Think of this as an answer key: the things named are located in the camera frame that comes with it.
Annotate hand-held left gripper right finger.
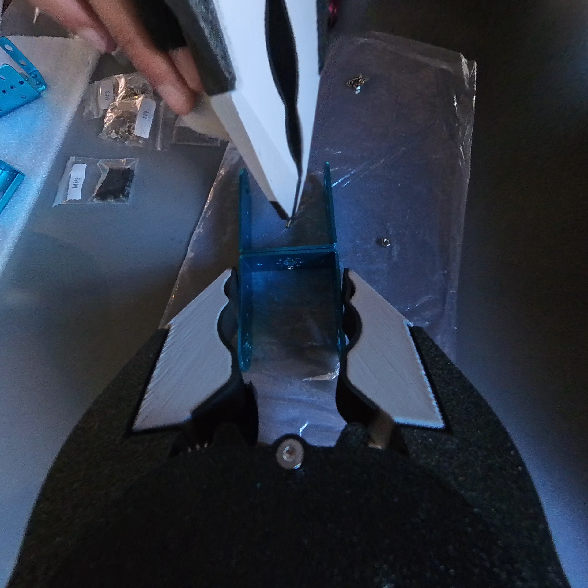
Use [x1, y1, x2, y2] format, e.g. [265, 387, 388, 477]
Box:
[342, 269, 447, 430]

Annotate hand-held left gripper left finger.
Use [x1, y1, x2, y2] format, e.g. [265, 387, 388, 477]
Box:
[132, 269, 239, 432]

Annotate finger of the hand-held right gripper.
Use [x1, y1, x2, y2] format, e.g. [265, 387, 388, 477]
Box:
[284, 0, 322, 177]
[212, 0, 304, 219]

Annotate blue metal bracket assembly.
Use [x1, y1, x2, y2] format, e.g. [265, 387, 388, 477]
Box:
[236, 162, 347, 373]

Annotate dark grey desk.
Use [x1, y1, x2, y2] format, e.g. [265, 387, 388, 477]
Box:
[0, 0, 588, 506]

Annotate person's right hand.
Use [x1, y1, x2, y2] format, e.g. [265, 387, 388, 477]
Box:
[63, 0, 204, 116]

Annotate clear plastic bag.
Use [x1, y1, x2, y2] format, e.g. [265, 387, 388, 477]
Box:
[161, 30, 478, 448]

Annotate scattered small clear hardware bags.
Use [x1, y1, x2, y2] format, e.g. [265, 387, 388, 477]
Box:
[53, 73, 228, 207]

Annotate white foam sheet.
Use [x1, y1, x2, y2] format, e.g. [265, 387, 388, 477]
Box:
[0, 28, 104, 272]

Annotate blue perforated long bracket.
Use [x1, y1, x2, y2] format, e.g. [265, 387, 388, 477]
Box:
[0, 37, 47, 116]

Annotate blue metal U bracket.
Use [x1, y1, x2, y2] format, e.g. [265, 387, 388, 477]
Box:
[0, 158, 26, 217]

